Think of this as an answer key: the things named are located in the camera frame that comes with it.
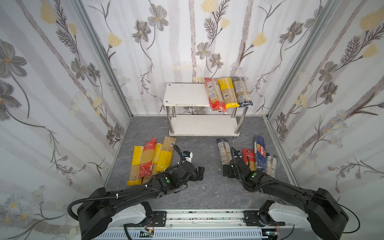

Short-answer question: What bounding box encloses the yellow spaghetti bag far left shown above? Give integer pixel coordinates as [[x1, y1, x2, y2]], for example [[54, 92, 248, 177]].
[[127, 146, 144, 186]]

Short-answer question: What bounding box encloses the white slotted cable duct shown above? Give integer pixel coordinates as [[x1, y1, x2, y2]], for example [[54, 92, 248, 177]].
[[92, 229, 265, 240]]

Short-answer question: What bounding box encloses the dark blue Barilla pasta box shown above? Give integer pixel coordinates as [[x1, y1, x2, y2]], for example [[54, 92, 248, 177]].
[[254, 135, 267, 172]]

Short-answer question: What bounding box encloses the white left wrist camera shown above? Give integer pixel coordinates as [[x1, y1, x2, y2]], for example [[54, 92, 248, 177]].
[[182, 151, 193, 163]]

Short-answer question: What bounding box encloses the yellow-end spaghetti bag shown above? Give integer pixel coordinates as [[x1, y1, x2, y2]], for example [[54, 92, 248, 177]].
[[218, 78, 240, 109]]

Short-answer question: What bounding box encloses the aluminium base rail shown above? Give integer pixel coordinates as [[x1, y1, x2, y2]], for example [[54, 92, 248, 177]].
[[80, 209, 331, 232]]

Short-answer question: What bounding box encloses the red spaghetti bag right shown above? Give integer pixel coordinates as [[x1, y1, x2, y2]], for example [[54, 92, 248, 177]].
[[242, 148, 256, 171]]

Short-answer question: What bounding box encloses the yellow Pastatime spaghetti bag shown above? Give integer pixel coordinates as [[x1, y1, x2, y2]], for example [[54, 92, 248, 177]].
[[142, 143, 162, 184]]

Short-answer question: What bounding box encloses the white two-tier shelf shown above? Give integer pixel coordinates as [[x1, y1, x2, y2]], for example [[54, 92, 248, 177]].
[[164, 83, 248, 138]]

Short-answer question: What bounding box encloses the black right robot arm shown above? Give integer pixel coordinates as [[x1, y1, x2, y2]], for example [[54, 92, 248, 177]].
[[230, 147, 349, 240]]

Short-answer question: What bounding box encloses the clear spaghetti bag far right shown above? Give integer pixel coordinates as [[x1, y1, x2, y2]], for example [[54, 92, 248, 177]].
[[266, 153, 277, 178]]

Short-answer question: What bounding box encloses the dark blue clear spaghetti bag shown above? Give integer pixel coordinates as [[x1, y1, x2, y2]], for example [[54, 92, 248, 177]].
[[232, 77, 253, 107]]

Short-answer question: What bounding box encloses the clear spaghetti bag blue end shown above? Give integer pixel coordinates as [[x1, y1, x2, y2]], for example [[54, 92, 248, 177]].
[[216, 138, 232, 165]]

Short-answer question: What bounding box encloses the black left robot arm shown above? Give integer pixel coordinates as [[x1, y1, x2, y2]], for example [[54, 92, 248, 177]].
[[67, 145, 205, 240]]

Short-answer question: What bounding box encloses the red spaghetti bag with label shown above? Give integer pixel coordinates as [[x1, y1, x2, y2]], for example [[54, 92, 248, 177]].
[[205, 78, 227, 113]]

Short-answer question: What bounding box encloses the brown and yellow spaghetti pack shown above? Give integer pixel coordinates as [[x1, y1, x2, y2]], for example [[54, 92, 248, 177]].
[[155, 137, 177, 173]]

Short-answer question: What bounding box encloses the red clear spaghetti bag left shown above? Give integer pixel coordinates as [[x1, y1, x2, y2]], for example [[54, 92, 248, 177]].
[[139, 137, 157, 178]]

